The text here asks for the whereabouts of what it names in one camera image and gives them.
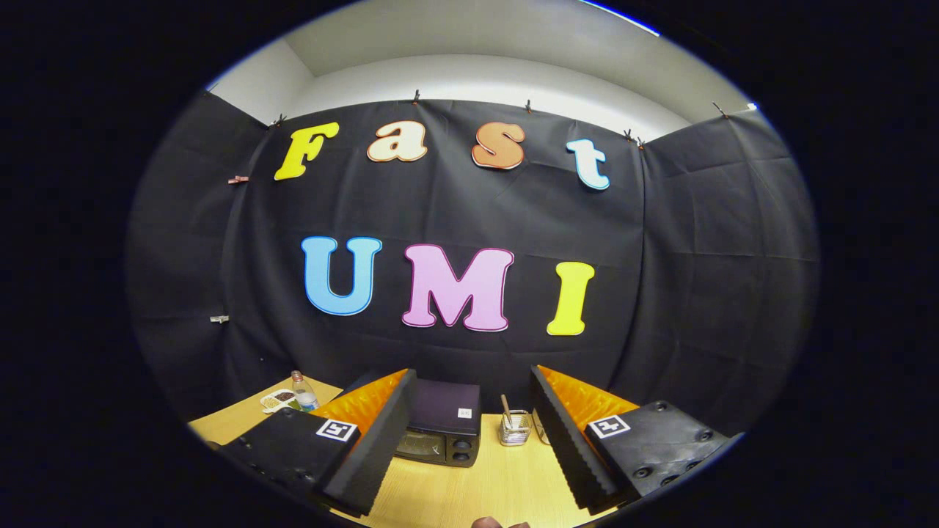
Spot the black toaster oven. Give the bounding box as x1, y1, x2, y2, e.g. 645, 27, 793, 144
392, 378, 483, 469

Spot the clear plastic water bottle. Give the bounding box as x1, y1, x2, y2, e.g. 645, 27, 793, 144
291, 370, 321, 413

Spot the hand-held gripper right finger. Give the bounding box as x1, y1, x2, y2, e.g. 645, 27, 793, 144
528, 364, 742, 516

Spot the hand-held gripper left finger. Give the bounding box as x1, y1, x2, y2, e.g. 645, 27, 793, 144
220, 368, 419, 518

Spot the wire utensil holder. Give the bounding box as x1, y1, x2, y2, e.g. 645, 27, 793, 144
499, 411, 532, 447

